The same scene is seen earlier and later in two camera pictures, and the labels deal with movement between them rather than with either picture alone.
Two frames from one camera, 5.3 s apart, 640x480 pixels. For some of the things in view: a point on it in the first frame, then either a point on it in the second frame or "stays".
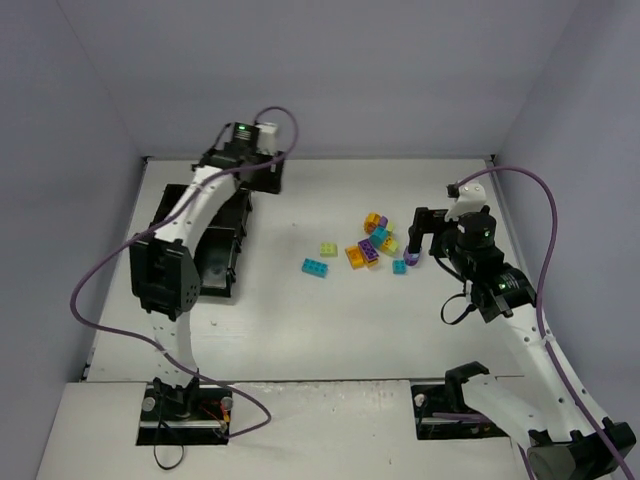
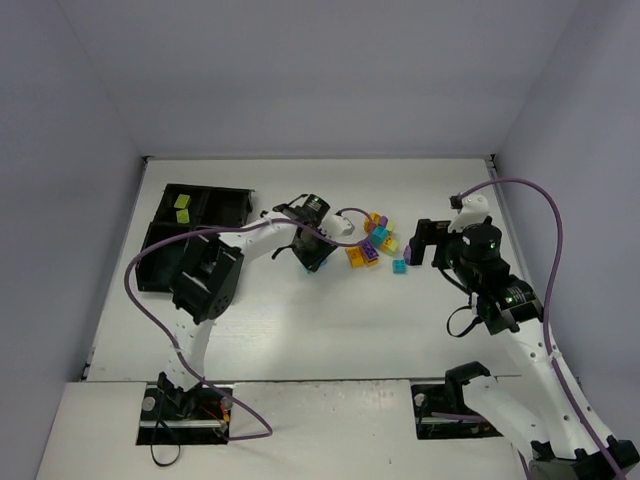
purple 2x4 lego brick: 369,252 stays
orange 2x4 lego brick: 354,256 stays
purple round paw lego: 411,258 stays
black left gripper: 267,176 to 310,248
